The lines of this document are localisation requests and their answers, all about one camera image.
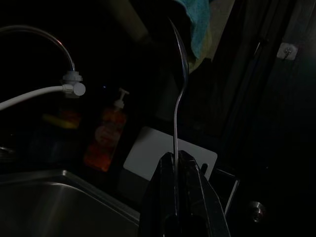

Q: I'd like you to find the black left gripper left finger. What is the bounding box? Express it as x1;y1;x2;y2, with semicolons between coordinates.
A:
138;152;176;237

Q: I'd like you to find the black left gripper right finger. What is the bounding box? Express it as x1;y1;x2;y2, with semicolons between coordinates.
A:
175;150;232;237

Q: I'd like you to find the silver metal spoon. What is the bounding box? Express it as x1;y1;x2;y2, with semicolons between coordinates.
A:
167;16;191;161

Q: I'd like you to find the white cutting board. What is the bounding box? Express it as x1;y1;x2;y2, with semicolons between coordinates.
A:
116;126;218;200

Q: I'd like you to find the round metal knob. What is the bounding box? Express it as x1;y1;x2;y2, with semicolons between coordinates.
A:
247;201;267;224

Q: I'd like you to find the orange peach soap bottle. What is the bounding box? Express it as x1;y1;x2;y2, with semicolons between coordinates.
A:
83;87;130;171

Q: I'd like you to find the stainless steel sink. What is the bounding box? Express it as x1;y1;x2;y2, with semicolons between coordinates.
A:
0;169;141;237

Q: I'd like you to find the dark sponge holder box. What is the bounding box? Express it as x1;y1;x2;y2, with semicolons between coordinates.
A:
32;123;82;163

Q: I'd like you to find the yellow sponge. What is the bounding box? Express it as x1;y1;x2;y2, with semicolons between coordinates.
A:
41;112;79;129

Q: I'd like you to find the white faucet adapter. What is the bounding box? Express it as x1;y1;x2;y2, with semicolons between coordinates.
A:
59;70;86;98

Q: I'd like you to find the blue cloth towel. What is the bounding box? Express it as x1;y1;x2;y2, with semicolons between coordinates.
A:
172;0;213;72

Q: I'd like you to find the beige cylinder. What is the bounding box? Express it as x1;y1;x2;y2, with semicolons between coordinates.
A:
106;0;149;40

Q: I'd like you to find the white faucet hose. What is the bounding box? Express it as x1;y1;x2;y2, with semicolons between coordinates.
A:
0;85;65;112

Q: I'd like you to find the white wall hook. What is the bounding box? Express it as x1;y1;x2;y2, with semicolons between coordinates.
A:
276;42;297;60

